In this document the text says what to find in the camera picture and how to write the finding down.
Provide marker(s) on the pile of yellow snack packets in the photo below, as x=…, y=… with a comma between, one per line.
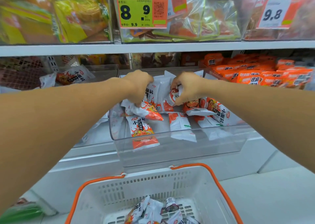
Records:
x=73, y=14

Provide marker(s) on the white perforated divider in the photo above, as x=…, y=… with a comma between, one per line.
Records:
x=61, y=61

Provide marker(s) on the person's right forearm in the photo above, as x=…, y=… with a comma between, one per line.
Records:
x=265, y=118

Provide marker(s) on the person's right fingers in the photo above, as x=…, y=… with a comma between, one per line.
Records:
x=179, y=83

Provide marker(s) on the person's right hand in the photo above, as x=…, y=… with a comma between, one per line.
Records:
x=193, y=87

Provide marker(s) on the pile of red snack packets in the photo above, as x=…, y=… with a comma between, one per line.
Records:
x=305, y=17

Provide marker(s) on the green packet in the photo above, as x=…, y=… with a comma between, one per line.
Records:
x=19, y=214

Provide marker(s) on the person's left fingers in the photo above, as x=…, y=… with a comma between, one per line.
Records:
x=139, y=99

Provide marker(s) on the person's left hand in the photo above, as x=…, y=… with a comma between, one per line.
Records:
x=137, y=83

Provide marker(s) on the white orange price label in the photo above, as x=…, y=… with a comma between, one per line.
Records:
x=276, y=13

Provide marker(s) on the person's left forearm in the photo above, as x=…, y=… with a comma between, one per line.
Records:
x=56, y=130

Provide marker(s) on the green orange price label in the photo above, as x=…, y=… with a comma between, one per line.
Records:
x=140, y=8

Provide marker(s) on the pile of clear snack packets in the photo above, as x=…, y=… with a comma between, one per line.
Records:
x=204, y=21

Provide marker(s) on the pile of white snack packets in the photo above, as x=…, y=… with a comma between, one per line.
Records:
x=182, y=122

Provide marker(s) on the small white snack packet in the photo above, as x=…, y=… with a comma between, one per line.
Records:
x=171, y=204

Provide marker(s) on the pile of orange snack packets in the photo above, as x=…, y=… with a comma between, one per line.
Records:
x=258, y=73

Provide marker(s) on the pile of brown snack packets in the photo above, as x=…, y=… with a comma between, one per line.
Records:
x=155, y=60

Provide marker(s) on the white shelf board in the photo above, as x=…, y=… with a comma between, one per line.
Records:
x=157, y=47

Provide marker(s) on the white orange snack packet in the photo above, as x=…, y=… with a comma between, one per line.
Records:
x=176, y=219
x=150, y=111
x=73, y=74
x=153, y=210
x=135, y=212
x=172, y=97

